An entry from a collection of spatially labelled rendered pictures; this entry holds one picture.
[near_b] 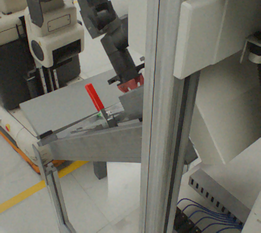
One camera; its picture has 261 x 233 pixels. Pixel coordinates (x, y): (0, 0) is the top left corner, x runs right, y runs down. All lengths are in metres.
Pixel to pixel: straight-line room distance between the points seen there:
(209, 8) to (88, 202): 1.56
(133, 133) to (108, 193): 1.31
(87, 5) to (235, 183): 0.71
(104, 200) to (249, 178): 0.87
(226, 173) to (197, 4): 0.91
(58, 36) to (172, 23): 1.22
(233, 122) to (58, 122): 0.97
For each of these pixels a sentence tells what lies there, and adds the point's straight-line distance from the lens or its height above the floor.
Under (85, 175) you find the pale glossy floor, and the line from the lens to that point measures 1.85.
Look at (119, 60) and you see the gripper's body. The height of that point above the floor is 1.04.
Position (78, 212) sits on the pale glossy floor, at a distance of 1.72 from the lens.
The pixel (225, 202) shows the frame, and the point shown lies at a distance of 0.99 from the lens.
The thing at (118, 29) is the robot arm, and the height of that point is 1.13.
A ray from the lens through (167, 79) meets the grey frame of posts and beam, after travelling 0.28.
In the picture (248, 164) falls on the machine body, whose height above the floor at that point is 0.62.
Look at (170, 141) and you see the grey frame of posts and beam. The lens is 0.34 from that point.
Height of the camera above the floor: 1.47
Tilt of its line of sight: 40 degrees down
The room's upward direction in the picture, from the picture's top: straight up
